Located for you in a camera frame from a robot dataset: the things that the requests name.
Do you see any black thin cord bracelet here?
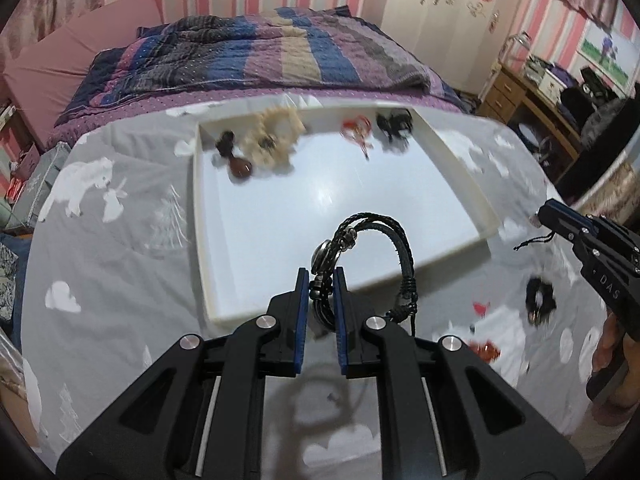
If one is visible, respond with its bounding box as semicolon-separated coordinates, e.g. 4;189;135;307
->
513;233;554;252

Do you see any black hair claw clip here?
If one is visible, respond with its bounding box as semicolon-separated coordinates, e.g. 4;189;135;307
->
375;108;413;143

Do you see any red string bracelet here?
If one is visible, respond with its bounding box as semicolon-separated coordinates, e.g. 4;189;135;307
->
340;114;376;162

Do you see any brown teardrop pendant black cord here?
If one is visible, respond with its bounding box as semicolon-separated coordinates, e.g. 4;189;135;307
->
214;130;255;181

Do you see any cream flower hair scrunchie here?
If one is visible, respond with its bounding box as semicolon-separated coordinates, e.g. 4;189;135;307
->
240;107;306;170

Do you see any person's right hand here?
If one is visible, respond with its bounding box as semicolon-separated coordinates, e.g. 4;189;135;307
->
592;312;639;427

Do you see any black beaded scrunchie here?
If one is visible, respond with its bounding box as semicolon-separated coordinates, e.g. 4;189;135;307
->
525;276;556;327

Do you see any wooden desk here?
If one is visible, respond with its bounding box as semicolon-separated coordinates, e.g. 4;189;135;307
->
475;67;580;183

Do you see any grey cartoon print bedsheet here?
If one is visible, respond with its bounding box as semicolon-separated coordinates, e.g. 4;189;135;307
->
22;94;618;479

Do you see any white wardrobe with decals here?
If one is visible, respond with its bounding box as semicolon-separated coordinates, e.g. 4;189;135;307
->
358;0;520;94

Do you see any white shallow tray box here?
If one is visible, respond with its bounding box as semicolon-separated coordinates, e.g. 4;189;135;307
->
192;102;499;328

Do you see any striped purple blue quilt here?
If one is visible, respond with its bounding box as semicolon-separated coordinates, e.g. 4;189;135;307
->
56;6;462;125

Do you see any pink headboard cushion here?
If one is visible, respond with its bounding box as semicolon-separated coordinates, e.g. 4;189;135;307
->
3;0;162;148

